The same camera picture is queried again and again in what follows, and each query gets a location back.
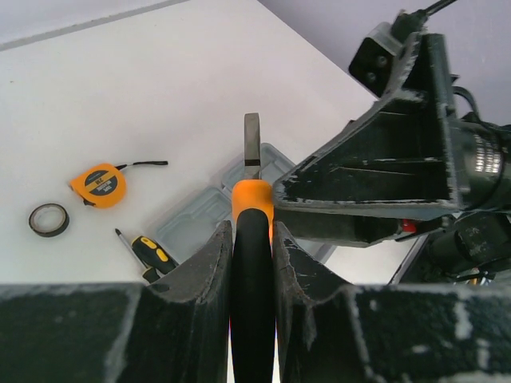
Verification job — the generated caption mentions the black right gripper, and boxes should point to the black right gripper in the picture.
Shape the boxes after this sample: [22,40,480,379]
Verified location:
[273,33,510,282]

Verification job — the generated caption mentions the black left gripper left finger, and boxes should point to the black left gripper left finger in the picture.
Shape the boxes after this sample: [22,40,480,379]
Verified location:
[1,221,233,382]

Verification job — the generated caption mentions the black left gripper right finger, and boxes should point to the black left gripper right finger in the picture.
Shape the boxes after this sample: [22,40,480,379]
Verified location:
[272,223,510,382]

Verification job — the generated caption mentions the grey plastic tool case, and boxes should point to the grey plastic tool case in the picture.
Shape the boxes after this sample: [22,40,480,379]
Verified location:
[152,143,336,264]

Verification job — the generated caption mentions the orange black handled pliers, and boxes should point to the orange black handled pliers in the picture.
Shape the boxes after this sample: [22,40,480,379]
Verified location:
[230,113,275,382]

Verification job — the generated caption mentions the orange tape measure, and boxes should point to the orange tape measure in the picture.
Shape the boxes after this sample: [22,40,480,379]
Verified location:
[69,160,168,209]

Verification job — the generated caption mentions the black electrical tape roll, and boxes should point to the black electrical tape roll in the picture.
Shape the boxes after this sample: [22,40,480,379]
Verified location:
[28,203,69,238]

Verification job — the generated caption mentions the phillips screwdriver black yellow handle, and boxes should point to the phillips screwdriver black yellow handle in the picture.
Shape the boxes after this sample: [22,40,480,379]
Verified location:
[114,228,178,284]

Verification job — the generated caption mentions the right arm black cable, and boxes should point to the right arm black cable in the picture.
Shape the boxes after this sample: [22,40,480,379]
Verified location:
[414,0,460,19]

